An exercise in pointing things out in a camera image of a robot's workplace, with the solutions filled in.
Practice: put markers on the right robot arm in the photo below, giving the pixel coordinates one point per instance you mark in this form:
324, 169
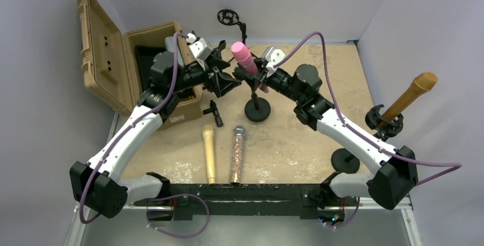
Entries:
391, 174

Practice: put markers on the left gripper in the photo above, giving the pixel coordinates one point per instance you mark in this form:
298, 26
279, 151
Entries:
223, 84

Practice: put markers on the pink mic round-base stand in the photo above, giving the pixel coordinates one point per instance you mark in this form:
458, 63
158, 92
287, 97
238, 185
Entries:
257, 109

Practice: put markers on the black round-base mic stand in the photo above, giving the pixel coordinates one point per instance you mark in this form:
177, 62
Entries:
221, 46

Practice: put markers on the gold mic shock-mount stand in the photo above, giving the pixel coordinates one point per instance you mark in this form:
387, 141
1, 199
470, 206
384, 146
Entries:
386, 126

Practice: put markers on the cream beige microphone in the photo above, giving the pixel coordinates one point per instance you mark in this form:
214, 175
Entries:
208, 137

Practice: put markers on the black tripod mic stand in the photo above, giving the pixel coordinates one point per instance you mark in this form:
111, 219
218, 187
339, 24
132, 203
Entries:
228, 17

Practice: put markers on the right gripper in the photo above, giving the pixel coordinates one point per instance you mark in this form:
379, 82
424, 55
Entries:
262, 63

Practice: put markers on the pink microphone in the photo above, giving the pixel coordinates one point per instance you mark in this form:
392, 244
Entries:
242, 55

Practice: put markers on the tan hard equipment case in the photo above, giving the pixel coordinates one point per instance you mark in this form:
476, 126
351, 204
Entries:
111, 60

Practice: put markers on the gold microphone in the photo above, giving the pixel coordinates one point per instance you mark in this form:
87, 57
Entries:
420, 85

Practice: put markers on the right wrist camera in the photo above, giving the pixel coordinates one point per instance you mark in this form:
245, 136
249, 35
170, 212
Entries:
273, 56

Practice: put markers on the grey plastic tool case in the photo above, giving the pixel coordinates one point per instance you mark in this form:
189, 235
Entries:
170, 47

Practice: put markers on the black mic clip adapter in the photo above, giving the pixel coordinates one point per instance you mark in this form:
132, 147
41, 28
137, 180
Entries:
213, 109

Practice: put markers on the glitter microphone with grey head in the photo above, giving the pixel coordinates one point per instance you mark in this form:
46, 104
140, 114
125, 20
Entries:
237, 154

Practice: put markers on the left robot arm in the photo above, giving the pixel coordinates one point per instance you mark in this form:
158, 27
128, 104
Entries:
97, 184

